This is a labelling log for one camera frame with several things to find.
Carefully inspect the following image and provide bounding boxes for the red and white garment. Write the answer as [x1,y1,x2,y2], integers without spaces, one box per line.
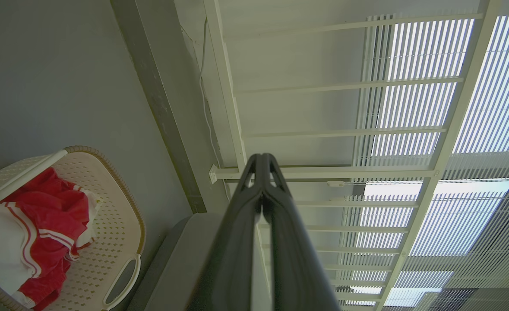
[0,167,101,310]

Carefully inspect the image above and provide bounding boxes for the grey skirting board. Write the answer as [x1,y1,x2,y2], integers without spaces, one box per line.
[110,0,207,214]

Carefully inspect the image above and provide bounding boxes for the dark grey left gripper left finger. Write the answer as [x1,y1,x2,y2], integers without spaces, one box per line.
[188,153,264,311]

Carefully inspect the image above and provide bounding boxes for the white vertical window blinds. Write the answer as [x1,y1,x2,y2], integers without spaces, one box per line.
[335,13,509,311]

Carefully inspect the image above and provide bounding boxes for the thin white cable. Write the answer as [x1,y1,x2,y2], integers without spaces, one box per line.
[199,18,231,200]

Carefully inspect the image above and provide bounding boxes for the white metal safety fence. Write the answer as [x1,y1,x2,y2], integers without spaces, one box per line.
[203,0,502,311]

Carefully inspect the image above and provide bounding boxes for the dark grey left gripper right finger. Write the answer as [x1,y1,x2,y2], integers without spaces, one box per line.
[261,153,341,311]

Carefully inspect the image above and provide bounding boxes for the cream perforated laundry basket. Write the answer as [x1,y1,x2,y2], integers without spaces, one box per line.
[0,146,146,311]

